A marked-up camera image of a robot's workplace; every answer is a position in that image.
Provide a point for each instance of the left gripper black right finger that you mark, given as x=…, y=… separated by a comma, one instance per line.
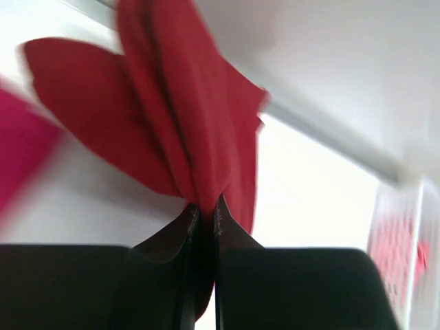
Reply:
x=258, y=287

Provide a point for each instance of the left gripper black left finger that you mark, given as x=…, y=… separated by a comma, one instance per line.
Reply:
x=147, y=286

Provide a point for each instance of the dark red t shirt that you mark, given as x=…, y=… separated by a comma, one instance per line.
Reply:
x=169, y=111

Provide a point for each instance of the magenta t shirt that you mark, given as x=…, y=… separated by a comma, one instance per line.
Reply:
x=28, y=144

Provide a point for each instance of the white plastic basket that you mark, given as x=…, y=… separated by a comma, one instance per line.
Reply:
x=404, y=243

